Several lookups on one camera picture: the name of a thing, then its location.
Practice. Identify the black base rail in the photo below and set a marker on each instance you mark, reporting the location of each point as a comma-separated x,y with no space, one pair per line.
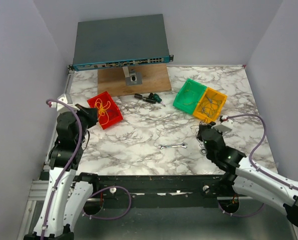
157,191

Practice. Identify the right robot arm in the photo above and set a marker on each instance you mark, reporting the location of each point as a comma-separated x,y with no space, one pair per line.
248,178

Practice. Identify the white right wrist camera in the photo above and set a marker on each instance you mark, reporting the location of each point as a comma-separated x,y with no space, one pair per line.
225,125

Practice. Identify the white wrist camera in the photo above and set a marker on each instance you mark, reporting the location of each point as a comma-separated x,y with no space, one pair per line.
225,125
63,104

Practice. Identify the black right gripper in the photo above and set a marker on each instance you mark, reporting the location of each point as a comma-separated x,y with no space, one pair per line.
203,127

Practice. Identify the grey metal bracket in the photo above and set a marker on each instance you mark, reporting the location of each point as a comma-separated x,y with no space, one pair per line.
132,77

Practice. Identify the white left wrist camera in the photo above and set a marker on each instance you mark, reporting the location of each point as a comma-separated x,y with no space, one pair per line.
63,104

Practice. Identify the green handled screwdriver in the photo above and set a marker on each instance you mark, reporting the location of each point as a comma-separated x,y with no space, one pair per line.
155,97

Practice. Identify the silver ratchet wrench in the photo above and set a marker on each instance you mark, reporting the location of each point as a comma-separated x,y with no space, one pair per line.
203,151

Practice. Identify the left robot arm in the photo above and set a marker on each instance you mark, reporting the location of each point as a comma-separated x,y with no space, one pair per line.
66,192

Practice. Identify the black cylindrical tool handle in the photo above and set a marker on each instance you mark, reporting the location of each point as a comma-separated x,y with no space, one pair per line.
149,100

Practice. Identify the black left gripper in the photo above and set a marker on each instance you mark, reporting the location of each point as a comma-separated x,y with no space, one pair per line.
91,114

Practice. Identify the small black cylinder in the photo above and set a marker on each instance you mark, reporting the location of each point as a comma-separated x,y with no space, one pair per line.
138,96

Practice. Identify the green plastic bin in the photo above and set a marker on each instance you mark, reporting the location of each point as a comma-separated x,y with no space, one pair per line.
189,96

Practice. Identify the silver open-end wrench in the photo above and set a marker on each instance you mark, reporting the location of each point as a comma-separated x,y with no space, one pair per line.
182,145

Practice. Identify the aluminium frame rail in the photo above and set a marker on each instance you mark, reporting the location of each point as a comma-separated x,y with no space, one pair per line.
38,190

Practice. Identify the blue network switch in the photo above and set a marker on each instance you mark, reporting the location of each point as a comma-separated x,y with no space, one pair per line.
121,42

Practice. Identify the wooden board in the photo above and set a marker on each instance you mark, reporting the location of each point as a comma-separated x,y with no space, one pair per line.
155,79

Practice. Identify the red plastic bin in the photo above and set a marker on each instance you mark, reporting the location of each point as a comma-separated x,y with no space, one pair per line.
108,112

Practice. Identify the yellow plastic bin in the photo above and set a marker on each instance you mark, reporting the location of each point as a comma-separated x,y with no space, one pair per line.
210,105

